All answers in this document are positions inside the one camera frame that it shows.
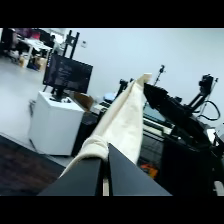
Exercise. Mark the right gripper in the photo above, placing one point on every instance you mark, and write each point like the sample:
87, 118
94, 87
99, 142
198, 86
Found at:
176, 113

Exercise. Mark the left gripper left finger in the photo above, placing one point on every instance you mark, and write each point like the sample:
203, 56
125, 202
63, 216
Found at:
80, 180

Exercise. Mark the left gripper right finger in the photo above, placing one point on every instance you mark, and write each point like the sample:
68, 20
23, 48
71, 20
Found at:
130, 176

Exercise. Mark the cream shirt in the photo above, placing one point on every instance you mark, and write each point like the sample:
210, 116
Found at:
121, 123

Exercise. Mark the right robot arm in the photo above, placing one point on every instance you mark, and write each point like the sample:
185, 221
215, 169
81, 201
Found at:
193, 156

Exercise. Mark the white cabinet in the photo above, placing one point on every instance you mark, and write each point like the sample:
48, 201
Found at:
53, 125

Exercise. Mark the black monitor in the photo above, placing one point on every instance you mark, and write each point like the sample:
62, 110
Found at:
68, 73

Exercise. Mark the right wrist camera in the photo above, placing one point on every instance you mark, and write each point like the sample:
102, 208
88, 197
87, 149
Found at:
206, 87

